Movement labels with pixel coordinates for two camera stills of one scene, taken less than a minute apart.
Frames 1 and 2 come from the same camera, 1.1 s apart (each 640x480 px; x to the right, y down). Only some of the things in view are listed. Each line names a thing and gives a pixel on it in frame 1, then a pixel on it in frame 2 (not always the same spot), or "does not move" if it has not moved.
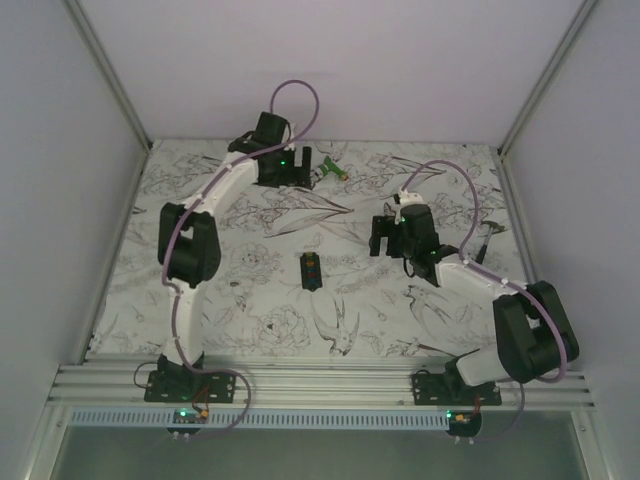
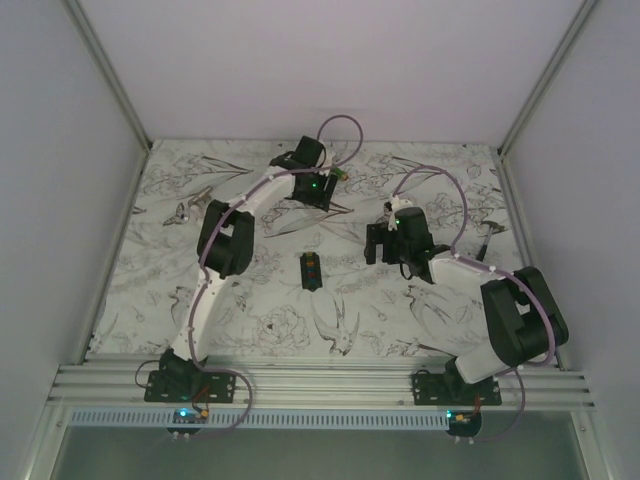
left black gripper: x=297 y=176 to x=323 y=199
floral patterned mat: x=296 y=276 does not move
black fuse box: x=311 y=273 does not move
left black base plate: x=185 y=387 does not move
